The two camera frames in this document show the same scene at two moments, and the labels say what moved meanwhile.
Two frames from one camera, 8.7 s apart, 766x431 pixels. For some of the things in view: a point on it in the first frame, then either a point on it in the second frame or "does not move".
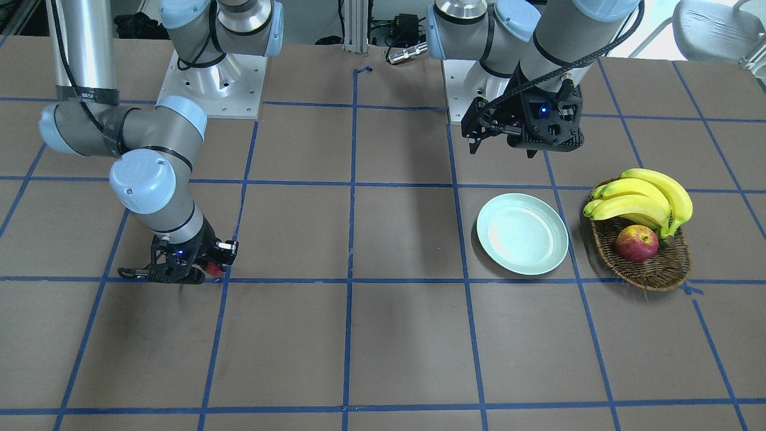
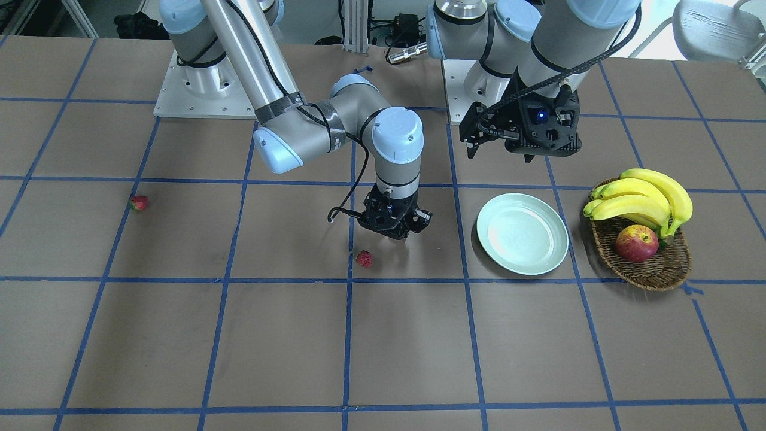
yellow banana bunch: x=648 y=197 does not move
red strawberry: x=213 y=269 to x=364 y=258
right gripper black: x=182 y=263 to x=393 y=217
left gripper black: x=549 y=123 does not move
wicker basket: x=666 y=267 does not move
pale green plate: x=522 y=233 does not move
